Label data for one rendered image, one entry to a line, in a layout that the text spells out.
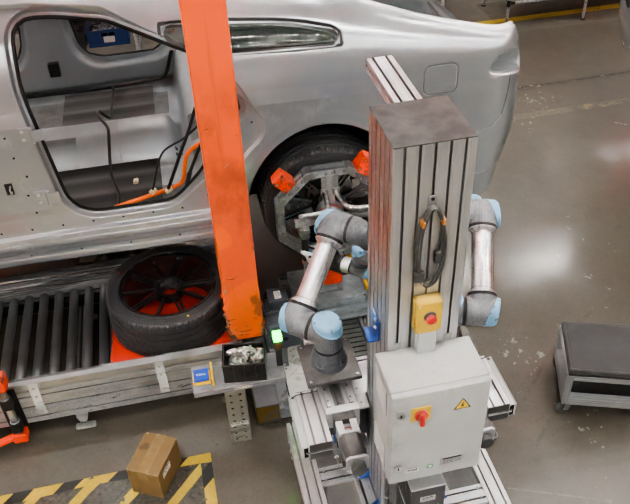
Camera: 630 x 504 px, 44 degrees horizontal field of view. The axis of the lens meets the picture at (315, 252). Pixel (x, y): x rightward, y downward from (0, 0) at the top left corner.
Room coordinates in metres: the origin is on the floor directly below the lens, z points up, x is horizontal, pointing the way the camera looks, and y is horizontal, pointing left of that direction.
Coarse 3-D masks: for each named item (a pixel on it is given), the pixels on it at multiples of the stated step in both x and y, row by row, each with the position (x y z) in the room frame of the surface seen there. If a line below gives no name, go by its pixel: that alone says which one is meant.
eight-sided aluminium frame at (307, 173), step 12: (312, 168) 3.12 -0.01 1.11; (324, 168) 3.11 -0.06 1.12; (336, 168) 3.10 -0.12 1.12; (348, 168) 3.11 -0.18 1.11; (300, 180) 3.07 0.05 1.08; (360, 180) 3.12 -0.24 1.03; (288, 192) 3.06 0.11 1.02; (276, 204) 3.05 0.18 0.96; (276, 216) 3.06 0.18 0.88; (288, 240) 3.06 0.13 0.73; (300, 240) 3.12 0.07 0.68; (300, 252) 3.07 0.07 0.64; (348, 252) 3.11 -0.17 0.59
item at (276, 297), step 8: (272, 288) 3.09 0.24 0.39; (280, 288) 3.03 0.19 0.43; (264, 296) 3.06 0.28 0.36; (272, 296) 2.98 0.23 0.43; (280, 296) 2.97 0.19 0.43; (288, 296) 3.08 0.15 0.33; (264, 304) 3.02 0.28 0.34; (272, 304) 2.93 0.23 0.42; (280, 304) 2.94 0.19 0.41; (272, 312) 2.88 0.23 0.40; (272, 320) 2.82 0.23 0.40; (264, 328) 3.00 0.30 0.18; (272, 328) 2.78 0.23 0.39; (288, 336) 2.77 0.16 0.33; (272, 344) 2.77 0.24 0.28; (288, 344) 2.77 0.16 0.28; (296, 344) 2.79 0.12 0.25; (272, 352) 2.81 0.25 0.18
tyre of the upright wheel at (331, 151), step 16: (320, 128) 3.38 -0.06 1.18; (336, 128) 3.40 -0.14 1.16; (288, 144) 3.31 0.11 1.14; (304, 144) 3.26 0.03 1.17; (320, 144) 3.24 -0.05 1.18; (336, 144) 3.24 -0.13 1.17; (352, 144) 3.28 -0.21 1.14; (272, 160) 3.28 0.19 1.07; (288, 160) 3.18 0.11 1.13; (304, 160) 3.16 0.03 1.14; (320, 160) 3.17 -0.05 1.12; (336, 160) 3.19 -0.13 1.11; (352, 160) 3.20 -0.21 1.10; (272, 192) 3.13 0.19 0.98; (272, 208) 3.13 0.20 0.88; (272, 224) 3.13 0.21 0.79
